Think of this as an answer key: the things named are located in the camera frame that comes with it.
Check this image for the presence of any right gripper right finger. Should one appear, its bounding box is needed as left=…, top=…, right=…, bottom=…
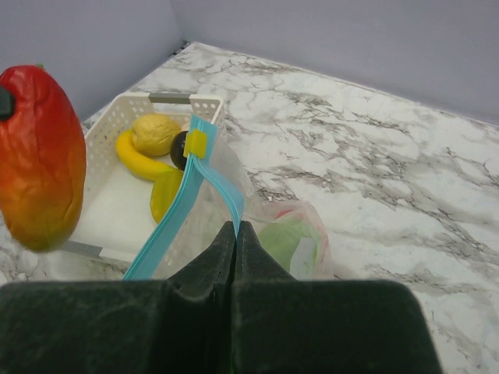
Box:
left=232, top=222, right=441, bottom=373

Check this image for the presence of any clear zip top bag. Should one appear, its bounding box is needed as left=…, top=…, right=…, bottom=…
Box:
left=124, top=116, right=334, bottom=281

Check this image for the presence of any orange red toy mango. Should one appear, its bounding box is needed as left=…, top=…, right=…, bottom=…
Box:
left=1, top=65, right=87, bottom=253

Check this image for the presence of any yellow toy starfruit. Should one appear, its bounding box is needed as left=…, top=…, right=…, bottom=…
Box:
left=150, top=169, right=183, bottom=224

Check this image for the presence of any yellow toy pear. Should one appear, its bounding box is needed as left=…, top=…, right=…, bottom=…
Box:
left=131, top=113, right=181, bottom=157

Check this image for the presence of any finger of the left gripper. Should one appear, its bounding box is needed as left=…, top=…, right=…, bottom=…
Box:
left=0, top=86, right=16, bottom=120

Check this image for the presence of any white plastic basket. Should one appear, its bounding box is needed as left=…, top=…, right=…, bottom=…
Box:
left=57, top=92, right=226, bottom=281

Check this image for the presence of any yellow toy banana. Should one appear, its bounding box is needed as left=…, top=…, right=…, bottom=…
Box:
left=115, top=130, right=175, bottom=181

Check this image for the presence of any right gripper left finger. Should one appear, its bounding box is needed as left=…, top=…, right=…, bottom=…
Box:
left=1, top=223, right=235, bottom=373

